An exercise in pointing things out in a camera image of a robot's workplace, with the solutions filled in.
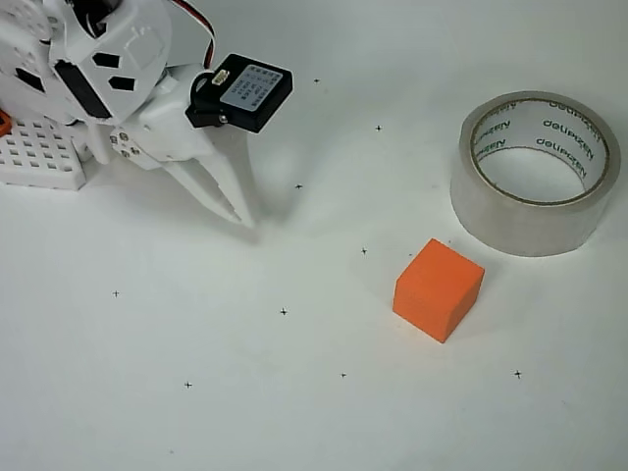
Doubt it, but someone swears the clear packing tape roll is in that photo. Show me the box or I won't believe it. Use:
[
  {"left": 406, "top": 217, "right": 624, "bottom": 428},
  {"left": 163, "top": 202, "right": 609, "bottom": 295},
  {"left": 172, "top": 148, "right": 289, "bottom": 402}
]
[{"left": 449, "top": 89, "right": 623, "bottom": 257}]

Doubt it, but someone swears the white perforated base plate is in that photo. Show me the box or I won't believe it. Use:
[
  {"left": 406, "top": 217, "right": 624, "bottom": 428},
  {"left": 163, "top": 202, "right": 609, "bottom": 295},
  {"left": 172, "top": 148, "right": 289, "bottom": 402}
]
[{"left": 0, "top": 115, "right": 85, "bottom": 191}]

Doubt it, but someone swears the orange cube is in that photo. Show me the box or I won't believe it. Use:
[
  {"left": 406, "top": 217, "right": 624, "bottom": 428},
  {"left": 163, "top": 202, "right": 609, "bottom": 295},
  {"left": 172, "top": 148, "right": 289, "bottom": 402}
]
[{"left": 392, "top": 237, "right": 486, "bottom": 343}]

